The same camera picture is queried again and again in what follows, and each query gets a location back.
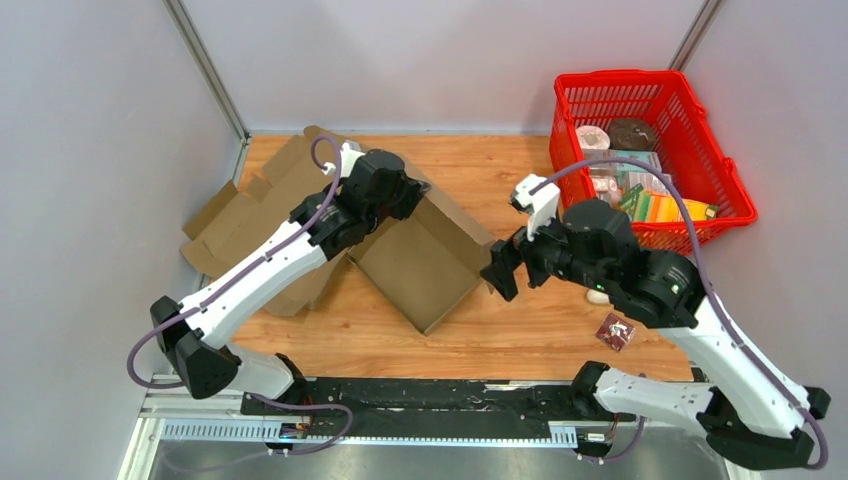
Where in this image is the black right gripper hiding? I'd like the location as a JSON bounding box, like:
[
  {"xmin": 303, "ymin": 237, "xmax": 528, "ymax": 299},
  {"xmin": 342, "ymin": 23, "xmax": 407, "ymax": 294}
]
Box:
[{"xmin": 478, "ymin": 202, "xmax": 610, "ymax": 300}]

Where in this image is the brown cardboard box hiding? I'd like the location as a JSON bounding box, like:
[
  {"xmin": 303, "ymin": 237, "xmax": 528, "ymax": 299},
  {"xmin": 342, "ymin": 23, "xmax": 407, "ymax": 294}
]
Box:
[{"xmin": 349, "ymin": 160, "xmax": 494, "ymax": 336}]

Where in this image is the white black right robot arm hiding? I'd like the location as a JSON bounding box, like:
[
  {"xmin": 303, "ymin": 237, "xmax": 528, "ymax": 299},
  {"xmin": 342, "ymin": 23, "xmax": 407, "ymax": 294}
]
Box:
[{"xmin": 481, "ymin": 199, "xmax": 830, "ymax": 471}]

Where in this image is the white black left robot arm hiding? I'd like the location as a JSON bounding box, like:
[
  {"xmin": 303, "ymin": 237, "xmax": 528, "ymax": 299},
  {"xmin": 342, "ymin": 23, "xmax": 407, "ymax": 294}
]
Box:
[{"xmin": 150, "ymin": 149, "xmax": 431, "ymax": 415}]

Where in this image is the pink white product box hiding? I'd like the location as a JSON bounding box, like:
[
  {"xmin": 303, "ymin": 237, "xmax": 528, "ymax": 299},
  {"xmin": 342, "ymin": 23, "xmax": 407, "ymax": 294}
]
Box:
[{"xmin": 589, "ymin": 172, "xmax": 675, "ymax": 207}]

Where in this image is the green product box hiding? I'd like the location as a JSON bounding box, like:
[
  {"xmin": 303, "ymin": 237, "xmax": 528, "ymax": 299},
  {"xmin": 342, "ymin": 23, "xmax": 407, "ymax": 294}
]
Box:
[{"xmin": 617, "ymin": 184, "xmax": 644, "ymax": 219}]

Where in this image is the orange yellow product box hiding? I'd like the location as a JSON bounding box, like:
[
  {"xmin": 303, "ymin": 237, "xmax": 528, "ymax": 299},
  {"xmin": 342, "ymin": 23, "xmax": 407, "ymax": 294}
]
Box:
[{"xmin": 632, "ymin": 192, "xmax": 718, "ymax": 223}]

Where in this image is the teal product box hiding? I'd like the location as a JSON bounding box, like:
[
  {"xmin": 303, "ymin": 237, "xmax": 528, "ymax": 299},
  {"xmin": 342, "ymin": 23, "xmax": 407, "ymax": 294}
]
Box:
[{"xmin": 582, "ymin": 148, "xmax": 663, "ymax": 176}]

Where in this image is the white egg-shaped object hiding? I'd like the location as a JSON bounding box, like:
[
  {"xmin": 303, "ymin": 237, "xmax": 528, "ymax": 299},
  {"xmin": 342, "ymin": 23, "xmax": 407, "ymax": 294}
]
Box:
[{"xmin": 586, "ymin": 289, "xmax": 611, "ymax": 306}]

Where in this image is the flat brown cardboard sheet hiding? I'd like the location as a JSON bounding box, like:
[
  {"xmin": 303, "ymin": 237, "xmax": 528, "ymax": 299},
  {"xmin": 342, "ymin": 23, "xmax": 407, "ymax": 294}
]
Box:
[{"xmin": 180, "ymin": 126, "xmax": 347, "ymax": 279}]

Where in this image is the dark red snack packet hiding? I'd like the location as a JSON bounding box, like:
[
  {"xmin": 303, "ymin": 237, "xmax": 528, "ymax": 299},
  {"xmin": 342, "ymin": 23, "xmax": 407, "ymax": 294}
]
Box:
[{"xmin": 595, "ymin": 313, "xmax": 636, "ymax": 351}]

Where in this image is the white round container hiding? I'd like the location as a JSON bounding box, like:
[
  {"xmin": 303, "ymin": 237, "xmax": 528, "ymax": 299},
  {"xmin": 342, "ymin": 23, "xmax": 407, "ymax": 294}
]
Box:
[{"xmin": 575, "ymin": 125, "xmax": 611, "ymax": 150}]

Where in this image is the red plastic basket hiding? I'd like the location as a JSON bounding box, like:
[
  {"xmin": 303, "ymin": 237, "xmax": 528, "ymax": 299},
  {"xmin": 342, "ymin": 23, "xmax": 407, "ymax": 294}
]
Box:
[{"xmin": 549, "ymin": 68, "xmax": 759, "ymax": 256}]

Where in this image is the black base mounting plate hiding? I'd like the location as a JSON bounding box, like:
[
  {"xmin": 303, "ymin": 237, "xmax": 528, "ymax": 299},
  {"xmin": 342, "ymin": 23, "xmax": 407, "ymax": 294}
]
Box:
[{"xmin": 239, "ymin": 376, "xmax": 637, "ymax": 440}]

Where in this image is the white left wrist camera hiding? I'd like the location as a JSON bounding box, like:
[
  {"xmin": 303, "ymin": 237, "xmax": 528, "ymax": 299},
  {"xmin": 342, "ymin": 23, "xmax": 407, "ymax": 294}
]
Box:
[{"xmin": 322, "ymin": 141, "xmax": 364, "ymax": 179}]

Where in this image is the aluminium rail frame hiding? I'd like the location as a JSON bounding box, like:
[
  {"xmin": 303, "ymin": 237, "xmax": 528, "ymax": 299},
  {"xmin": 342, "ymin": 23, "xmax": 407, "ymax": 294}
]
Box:
[{"xmin": 120, "ymin": 389, "xmax": 752, "ymax": 479}]

